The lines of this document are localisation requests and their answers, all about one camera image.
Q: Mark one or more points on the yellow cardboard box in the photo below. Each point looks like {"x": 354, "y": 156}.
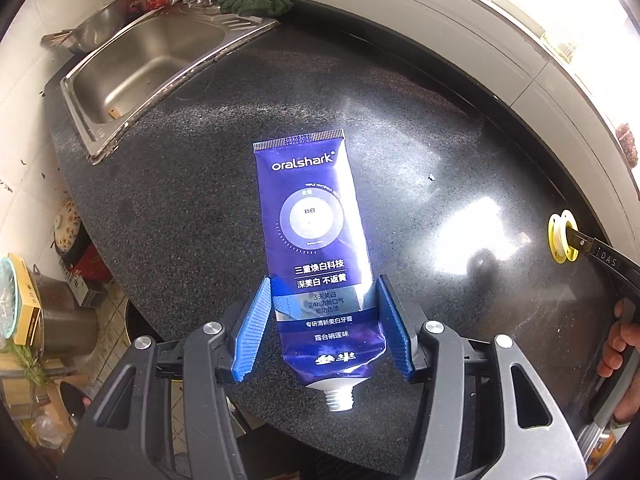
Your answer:
{"x": 25, "y": 300}

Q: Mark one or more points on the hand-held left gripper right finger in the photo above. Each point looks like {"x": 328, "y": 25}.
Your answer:
{"x": 395, "y": 325}

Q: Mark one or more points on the metal bowl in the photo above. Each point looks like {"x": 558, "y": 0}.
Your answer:
{"x": 95, "y": 30}

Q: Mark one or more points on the teal plastic basket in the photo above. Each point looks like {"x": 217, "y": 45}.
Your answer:
{"x": 6, "y": 300}

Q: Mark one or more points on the dark brown clump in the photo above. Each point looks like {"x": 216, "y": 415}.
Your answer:
{"x": 629, "y": 145}

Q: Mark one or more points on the blue toothpaste tube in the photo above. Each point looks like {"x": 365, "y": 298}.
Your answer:
{"x": 310, "y": 185}

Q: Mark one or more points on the yellow spool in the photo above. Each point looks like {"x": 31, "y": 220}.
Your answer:
{"x": 554, "y": 237}

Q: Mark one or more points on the green cloth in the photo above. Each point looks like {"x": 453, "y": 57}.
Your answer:
{"x": 255, "y": 1}

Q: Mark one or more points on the floral cooker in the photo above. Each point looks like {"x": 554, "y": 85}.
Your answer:
{"x": 67, "y": 225}

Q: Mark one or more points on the stainless steel sink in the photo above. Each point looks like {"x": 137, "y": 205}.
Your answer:
{"x": 150, "y": 70}

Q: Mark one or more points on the green leafy sprig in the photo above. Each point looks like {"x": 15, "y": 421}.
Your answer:
{"x": 27, "y": 365}

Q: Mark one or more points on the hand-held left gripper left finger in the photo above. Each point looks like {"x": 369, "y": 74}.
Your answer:
{"x": 252, "y": 330}

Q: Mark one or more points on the person's right hand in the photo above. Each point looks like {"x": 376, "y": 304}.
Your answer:
{"x": 617, "y": 347}

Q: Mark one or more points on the barcode sticker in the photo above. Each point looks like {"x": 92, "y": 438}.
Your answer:
{"x": 566, "y": 50}

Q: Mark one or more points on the steel stock pot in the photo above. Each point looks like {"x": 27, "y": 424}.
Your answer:
{"x": 65, "y": 320}

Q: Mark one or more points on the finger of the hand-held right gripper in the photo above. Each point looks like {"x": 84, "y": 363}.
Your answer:
{"x": 579, "y": 240}

